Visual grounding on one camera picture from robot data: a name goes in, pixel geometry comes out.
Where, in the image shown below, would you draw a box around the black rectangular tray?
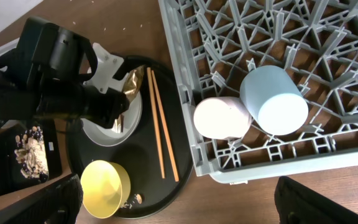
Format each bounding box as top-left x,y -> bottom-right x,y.
0,120 -> 62,196

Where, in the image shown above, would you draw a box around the gold foil wrapper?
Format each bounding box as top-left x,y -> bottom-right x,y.
112,65 -> 144,133

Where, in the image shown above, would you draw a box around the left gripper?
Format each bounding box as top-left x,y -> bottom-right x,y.
82,86 -> 130,129

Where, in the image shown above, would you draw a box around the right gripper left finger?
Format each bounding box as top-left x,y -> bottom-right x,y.
0,174 -> 83,224

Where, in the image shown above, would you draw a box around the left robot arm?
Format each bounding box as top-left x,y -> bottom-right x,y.
0,17 -> 129,128

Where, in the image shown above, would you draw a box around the yellow bowl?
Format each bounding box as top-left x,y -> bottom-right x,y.
80,160 -> 131,218

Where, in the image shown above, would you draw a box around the single peanut shell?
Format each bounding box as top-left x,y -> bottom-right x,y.
135,194 -> 143,204

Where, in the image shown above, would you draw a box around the pink cup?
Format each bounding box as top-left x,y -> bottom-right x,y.
193,96 -> 252,139

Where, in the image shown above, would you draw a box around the grey dishwasher rack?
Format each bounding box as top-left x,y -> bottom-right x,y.
158,0 -> 358,184

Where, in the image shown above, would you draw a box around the grey plate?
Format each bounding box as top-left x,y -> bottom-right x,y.
81,91 -> 142,147

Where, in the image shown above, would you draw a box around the blue cup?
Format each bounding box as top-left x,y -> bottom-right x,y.
240,65 -> 309,136

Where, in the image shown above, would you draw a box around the round black serving tray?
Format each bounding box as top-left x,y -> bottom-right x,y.
65,55 -> 193,219

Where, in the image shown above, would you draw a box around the peanut shells pile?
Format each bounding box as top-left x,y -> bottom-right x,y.
14,126 -> 49,182

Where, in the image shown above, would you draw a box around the scattered rice grains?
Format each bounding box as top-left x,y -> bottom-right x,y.
121,195 -> 137,209

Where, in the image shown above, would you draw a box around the wooden chopstick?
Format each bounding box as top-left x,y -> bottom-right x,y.
151,70 -> 180,182
146,67 -> 165,179

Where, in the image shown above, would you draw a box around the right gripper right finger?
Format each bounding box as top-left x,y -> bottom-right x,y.
274,176 -> 358,224

